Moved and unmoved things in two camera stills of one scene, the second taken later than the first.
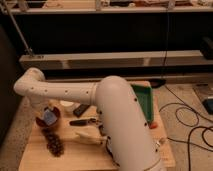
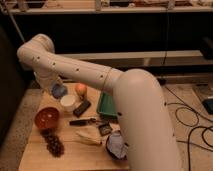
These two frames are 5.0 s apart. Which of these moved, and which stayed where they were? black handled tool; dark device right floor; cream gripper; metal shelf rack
Moved: cream gripper
Stayed: dark device right floor; black handled tool; metal shelf rack
